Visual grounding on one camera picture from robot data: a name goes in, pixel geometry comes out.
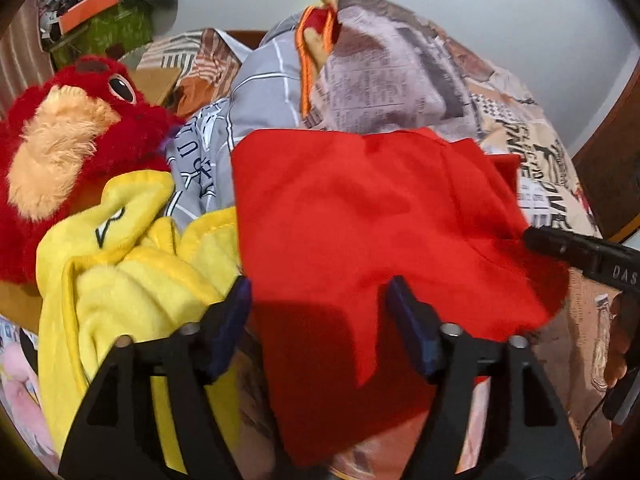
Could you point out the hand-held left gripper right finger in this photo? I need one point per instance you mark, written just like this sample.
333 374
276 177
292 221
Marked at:
410 325

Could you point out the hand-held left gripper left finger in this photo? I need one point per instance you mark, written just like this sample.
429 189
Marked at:
227 320

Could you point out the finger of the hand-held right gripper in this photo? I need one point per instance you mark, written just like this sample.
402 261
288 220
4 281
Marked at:
575 252

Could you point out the red jacket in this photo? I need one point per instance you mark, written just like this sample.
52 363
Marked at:
360 220

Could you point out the person's right hand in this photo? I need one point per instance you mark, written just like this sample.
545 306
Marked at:
625 335

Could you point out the clear glass bottle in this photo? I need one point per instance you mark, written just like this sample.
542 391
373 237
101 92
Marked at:
601 340

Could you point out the wooden door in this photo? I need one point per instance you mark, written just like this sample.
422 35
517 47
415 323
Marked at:
615 170

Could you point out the yellow fleece blanket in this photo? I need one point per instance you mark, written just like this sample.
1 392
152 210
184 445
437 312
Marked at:
130 280

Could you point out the pink plush toy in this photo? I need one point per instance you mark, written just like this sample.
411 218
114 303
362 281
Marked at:
22 400

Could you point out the grey striped bedding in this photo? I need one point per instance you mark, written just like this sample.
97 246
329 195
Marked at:
260 90

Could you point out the red plush toy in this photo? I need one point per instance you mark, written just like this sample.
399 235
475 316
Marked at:
65 140

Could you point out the brown cardboard piece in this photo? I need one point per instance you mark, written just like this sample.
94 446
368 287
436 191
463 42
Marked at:
157 85

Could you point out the newspaper print blanket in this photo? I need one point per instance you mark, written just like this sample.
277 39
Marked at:
395 75

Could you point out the orange trimmed red cloth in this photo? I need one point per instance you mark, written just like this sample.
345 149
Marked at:
317 35

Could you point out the green box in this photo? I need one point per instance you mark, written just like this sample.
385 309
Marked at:
107 35

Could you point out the striped curtain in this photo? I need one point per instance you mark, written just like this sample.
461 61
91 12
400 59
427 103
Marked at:
22 55

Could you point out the orange box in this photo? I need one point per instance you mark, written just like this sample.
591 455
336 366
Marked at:
87 7

